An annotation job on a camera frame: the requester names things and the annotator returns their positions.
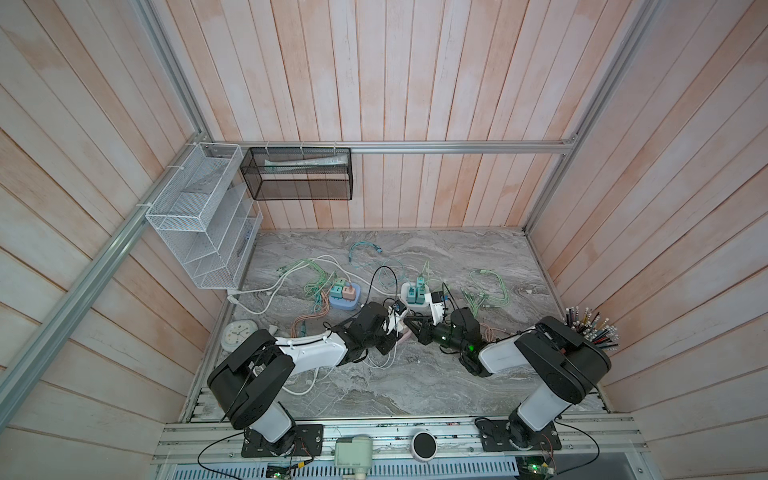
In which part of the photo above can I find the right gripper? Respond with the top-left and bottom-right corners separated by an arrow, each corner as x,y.
404,315 -> 466,355

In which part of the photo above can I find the pink power strip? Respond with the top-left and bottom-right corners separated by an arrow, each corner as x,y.
396,323 -> 413,344

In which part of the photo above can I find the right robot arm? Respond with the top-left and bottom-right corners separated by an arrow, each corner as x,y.
402,308 -> 611,450

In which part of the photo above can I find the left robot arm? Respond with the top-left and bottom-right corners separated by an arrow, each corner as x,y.
207,299 -> 407,454

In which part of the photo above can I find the white power strip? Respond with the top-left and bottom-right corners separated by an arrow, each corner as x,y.
399,277 -> 431,313

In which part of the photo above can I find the blue power strip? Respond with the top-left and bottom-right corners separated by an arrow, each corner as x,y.
329,279 -> 361,311

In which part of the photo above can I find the black round speaker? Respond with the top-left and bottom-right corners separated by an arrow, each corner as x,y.
410,430 -> 437,462

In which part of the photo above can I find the white box device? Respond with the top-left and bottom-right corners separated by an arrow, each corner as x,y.
334,435 -> 373,480

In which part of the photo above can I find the white round clock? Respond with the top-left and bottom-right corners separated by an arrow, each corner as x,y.
220,320 -> 258,353

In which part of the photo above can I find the red pencil cup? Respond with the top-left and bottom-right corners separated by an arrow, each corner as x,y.
564,306 -> 620,351

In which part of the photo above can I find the black mesh basket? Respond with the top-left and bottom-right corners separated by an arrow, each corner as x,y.
240,146 -> 354,201

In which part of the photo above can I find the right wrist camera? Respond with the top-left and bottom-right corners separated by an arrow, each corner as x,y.
429,290 -> 446,325

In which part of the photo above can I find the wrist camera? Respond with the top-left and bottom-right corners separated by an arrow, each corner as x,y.
386,300 -> 409,332
429,290 -> 446,325

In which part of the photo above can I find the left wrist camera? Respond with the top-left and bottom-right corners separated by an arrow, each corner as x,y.
386,300 -> 409,332

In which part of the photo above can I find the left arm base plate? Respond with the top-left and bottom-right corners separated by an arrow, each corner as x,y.
241,423 -> 324,458

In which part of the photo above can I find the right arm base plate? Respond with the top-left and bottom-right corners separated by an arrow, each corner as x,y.
474,417 -> 562,452

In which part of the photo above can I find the white wire shelf rack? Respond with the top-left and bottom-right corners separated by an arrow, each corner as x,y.
147,143 -> 263,290

